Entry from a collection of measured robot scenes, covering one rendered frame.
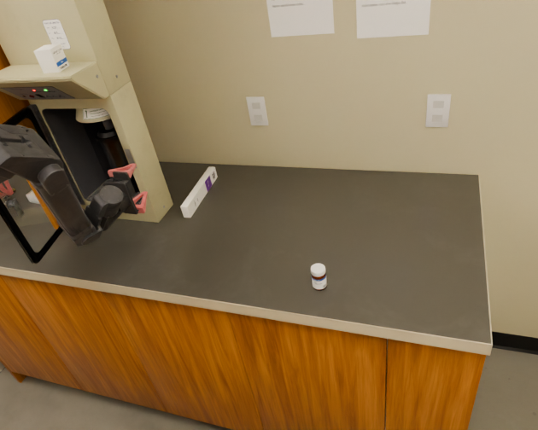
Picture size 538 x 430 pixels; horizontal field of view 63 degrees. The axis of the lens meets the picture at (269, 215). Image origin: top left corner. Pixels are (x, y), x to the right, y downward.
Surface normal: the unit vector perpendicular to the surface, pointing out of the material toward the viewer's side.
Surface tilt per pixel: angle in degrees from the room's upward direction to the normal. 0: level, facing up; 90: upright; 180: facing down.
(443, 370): 90
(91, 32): 90
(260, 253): 0
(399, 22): 90
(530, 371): 0
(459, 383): 90
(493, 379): 0
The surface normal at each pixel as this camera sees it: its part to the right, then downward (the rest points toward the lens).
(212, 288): -0.14, -0.79
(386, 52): -0.31, 0.61
